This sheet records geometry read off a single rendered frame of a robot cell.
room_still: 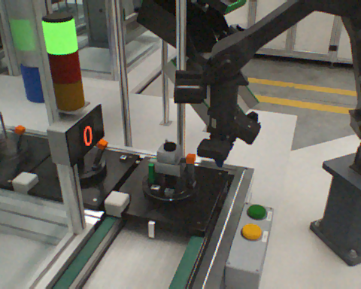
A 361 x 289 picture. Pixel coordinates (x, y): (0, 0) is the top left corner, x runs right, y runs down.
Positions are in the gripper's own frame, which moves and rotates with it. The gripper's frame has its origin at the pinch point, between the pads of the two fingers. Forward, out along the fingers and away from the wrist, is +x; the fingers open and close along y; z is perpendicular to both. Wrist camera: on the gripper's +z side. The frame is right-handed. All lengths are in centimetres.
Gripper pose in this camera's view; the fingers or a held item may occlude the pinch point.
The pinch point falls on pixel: (220, 153)
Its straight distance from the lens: 89.8
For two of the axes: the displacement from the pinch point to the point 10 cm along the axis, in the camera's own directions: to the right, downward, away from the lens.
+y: 3.1, -4.8, 8.2
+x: 0.0, 8.6, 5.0
